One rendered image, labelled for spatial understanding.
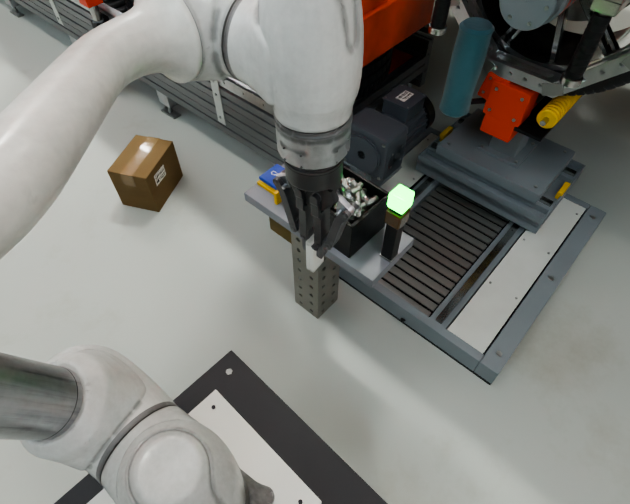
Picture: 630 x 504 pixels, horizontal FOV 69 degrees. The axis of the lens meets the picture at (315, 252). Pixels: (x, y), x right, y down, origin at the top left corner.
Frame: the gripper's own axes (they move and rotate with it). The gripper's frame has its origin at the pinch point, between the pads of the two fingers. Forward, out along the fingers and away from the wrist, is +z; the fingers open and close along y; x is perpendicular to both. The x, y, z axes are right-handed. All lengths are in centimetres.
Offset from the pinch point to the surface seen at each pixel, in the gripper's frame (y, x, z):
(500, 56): -3, 97, 12
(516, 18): 2, 78, -7
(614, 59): 25, 90, 1
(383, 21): -39, 92, 9
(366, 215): -4.5, 26.1, 17.3
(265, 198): -34, 26, 28
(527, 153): 14, 112, 50
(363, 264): -1.8, 22.0, 28.9
